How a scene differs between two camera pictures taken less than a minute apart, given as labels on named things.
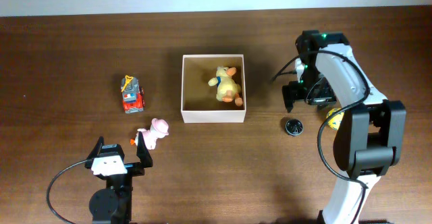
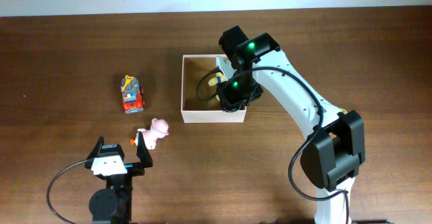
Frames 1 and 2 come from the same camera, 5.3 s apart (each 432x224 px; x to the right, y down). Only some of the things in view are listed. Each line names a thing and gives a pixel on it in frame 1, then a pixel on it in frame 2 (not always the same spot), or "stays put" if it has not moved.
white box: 199,103 stays put
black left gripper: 138,168 stays put
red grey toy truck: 133,98 stays put
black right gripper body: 295,91 → 231,100
